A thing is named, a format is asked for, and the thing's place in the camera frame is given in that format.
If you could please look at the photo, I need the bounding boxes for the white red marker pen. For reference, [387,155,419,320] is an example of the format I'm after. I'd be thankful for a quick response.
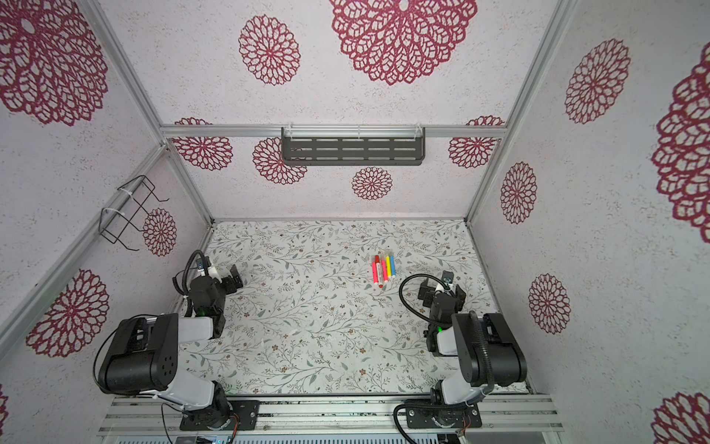
[374,255,384,288]

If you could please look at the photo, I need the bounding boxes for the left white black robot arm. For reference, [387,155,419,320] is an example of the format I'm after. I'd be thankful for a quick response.
[96,266,260,433]

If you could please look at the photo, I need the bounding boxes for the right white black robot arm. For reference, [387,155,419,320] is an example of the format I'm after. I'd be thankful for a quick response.
[393,272,527,430]

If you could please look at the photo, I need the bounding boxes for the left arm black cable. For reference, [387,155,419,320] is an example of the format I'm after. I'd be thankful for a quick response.
[173,249,214,298]

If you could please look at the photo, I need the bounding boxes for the black wire wall rack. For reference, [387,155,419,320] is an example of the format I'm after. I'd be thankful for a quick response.
[97,175,169,252]

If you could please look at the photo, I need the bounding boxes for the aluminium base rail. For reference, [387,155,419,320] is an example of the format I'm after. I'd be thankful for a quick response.
[98,393,565,438]

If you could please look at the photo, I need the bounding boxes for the dark metal wall shelf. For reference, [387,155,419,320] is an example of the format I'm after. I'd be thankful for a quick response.
[281,127,426,167]

